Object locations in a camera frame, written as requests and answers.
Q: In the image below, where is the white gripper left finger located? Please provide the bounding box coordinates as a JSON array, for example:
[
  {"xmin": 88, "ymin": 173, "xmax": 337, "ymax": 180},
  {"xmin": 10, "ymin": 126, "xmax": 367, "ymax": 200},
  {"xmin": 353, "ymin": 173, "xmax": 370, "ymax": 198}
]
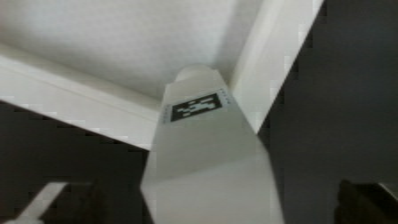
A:
[{"xmin": 11, "ymin": 182, "xmax": 68, "ymax": 224}]

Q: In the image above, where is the white leg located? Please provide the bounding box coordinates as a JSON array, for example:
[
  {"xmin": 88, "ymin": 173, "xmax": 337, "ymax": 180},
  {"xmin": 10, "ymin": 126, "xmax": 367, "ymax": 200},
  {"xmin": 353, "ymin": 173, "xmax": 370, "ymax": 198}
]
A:
[{"xmin": 141, "ymin": 65, "xmax": 285, "ymax": 224}]

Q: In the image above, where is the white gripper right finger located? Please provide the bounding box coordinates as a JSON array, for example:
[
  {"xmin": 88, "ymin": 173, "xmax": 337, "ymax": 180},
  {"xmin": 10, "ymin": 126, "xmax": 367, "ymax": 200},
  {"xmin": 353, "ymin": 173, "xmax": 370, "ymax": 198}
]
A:
[{"xmin": 335, "ymin": 180, "xmax": 398, "ymax": 224}]

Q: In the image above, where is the white desk top tray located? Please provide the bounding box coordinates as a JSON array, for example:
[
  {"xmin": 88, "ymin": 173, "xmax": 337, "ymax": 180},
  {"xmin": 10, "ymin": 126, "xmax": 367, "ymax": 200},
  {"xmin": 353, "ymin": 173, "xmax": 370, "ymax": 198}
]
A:
[{"xmin": 0, "ymin": 0, "xmax": 326, "ymax": 148}]

